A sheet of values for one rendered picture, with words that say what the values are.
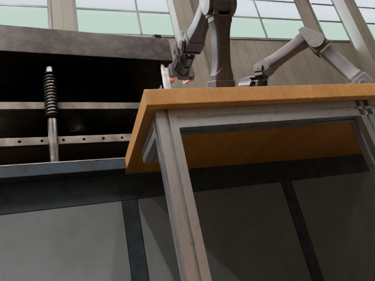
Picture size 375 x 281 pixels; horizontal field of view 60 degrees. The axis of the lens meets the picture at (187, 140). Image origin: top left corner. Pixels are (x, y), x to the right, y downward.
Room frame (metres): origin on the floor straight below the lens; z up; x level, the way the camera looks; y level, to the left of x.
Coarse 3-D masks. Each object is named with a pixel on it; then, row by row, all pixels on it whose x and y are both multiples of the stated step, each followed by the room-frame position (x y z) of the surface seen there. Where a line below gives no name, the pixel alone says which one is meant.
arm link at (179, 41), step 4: (180, 32) 1.05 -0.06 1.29; (184, 32) 1.04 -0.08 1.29; (176, 36) 1.07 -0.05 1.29; (180, 36) 1.05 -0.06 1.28; (176, 40) 1.07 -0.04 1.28; (180, 40) 0.99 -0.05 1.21; (184, 40) 0.98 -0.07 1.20; (180, 44) 1.00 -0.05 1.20; (184, 44) 0.99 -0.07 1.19; (180, 48) 1.00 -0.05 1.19; (184, 48) 1.00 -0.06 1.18; (180, 52) 1.03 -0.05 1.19; (184, 52) 1.03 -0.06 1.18; (188, 52) 1.04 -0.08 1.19; (192, 52) 1.04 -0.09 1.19; (196, 52) 1.05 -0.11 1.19; (200, 52) 1.05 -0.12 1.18
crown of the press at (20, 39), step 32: (0, 32) 1.49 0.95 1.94; (32, 32) 1.56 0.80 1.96; (64, 32) 1.64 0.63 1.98; (0, 64) 1.60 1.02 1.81; (32, 64) 1.66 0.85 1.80; (64, 64) 1.73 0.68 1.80; (96, 64) 1.80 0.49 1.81; (128, 64) 1.87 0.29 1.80; (0, 96) 1.92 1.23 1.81; (32, 96) 2.01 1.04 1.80; (64, 96) 1.95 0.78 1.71; (96, 96) 2.19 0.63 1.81; (128, 96) 2.30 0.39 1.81
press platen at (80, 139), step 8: (64, 136) 1.72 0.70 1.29; (72, 136) 1.73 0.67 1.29; (80, 136) 1.75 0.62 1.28; (88, 136) 1.77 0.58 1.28; (96, 136) 1.79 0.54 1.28; (104, 136) 1.81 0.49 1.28; (112, 136) 1.83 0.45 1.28; (120, 136) 1.86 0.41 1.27; (128, 136) 1.88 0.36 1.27; (0, 144) 1.57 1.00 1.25; (8, 144) 1.59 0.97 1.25; (16, 144) 1.61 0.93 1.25; (24, 144) 1.62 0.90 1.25; (32, 144) 1.64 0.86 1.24; (40, 144) 1.66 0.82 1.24; (48, 144) 1.68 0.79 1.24; (64, 144) 1.73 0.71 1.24; (72, 144) 1.75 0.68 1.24; (80, 144) 1.77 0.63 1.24; (88, 144) 1.80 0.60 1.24
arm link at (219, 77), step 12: (216, 0) 0.75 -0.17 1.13; (228, 0) 0.76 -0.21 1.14; (216, 12) 0.76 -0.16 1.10; (228, 12) 0.78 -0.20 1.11; (216, 24) 0.78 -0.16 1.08; (228, 24) 0.79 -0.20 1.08; (216, 36) 0.80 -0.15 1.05; (228, 36) 0.81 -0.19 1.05; (216, 48) 0.82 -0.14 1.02; (228, 48) 0.83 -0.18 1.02; (216, 60) 0.84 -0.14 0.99; (228, 60) 0.84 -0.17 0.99; (216, 72) 0.85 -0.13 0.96; (228, 72) 0.86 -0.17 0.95; (216, 84) 0.86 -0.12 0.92; (228, 84) 0.87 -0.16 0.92
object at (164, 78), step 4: (160, 64) 1.94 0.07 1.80; (164, 64) 1.95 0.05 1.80; (160, 68) 1.95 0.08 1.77; (164, 68) 1.95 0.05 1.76; (160, 72) 1.95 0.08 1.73; (164, 72) 1.94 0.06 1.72; (160, 76) 1.96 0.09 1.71; (164, 76) 1.94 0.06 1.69; (168, 76) 1.97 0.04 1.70; (164, 80) 1.94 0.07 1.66; (168, 80) 1.96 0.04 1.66; (164, 84) 1.94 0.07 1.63; (168, 84) 1.95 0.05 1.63; (164, 88) 1.95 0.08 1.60; (168, 88) 1.95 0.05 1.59
